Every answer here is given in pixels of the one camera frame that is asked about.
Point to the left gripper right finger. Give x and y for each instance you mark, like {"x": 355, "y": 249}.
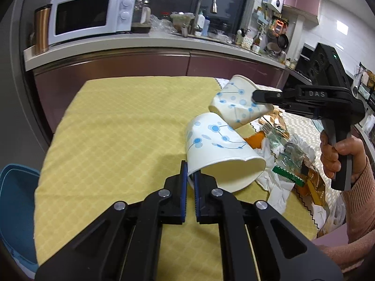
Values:
{"x": 206, "y": 213}

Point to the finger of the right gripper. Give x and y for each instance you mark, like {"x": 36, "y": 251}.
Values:
{"x": 264, "y": 95}
{"x": 268, "y": 102}

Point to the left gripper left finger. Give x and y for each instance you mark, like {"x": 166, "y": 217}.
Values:
{"x": 174, "y": 208}

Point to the blue-dotted paper cup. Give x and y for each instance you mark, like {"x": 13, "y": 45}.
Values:
{"x": 216, "y": 149}
{"x": 234, "y": 103}

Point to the pink right sleeve forearm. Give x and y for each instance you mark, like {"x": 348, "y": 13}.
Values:
{"x": 360, "y": 216}

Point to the steel kitchen faucet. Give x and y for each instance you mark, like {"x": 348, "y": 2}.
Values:
{"x": 199, "y": 7}

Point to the blue trash bin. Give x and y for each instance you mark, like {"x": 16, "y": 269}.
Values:
{"x": 18, "y": 185}

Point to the maroon kitchen counter cabinet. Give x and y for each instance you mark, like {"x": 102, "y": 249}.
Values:
{"x": 60, "y": 72}

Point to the right hand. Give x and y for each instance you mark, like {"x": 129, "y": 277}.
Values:
{"x": 330, "y": 156}

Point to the orange peel piece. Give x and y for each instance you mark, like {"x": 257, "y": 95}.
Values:
{"x": 255, "y": 141}

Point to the black frying pan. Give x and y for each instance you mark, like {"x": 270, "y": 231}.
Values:
{"x": 283, "y": 41}

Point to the clear foil wrapper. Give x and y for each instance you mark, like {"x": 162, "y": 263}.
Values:
{"x": 291, "y": 158}

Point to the crumpled white tissue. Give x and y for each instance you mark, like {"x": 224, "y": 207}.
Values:
{"x": 278, "y": 188}

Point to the green wrapper piece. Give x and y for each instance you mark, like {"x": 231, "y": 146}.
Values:
{"x": 290, "y": 176}

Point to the yellow checked tablecloth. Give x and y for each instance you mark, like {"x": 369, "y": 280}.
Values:
{"x": 119, "y": 139}

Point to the gold brown snack wrapper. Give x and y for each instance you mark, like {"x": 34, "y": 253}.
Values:
{"x": 314, "y": 185}

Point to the white soap bottle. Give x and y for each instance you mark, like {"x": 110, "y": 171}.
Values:
{"x": 200, "y": 22}

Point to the white patterned tablecloth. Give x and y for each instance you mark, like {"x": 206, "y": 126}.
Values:
{"x": 281, "y": 127}

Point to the grey double-door refrigerator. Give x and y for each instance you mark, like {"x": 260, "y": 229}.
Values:
{"x": 23, "y": 140}

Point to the white microwave oven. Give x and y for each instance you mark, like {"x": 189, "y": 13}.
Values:
{"x": 75, "y": 19}

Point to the copper thermos bottle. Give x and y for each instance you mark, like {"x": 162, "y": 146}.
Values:
{"x": 41, "y": 25}

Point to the black camera box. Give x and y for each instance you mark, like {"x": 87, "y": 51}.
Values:
{"x": 325, "y": 68}

